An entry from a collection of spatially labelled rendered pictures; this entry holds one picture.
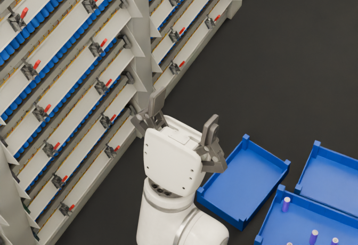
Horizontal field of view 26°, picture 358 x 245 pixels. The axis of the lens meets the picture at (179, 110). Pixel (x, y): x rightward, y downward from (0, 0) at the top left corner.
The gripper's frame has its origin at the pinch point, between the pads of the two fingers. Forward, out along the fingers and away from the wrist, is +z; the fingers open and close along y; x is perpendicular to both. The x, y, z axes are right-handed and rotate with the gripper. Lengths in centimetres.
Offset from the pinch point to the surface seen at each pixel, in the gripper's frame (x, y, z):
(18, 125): -37, -65, -73
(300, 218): -79, 6, -98
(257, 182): -113, -19, -130
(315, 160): -112, -2, -106
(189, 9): -135, -69, -89
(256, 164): -119, -24, -129
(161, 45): -115, -68, -94
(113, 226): -71, -53, -141
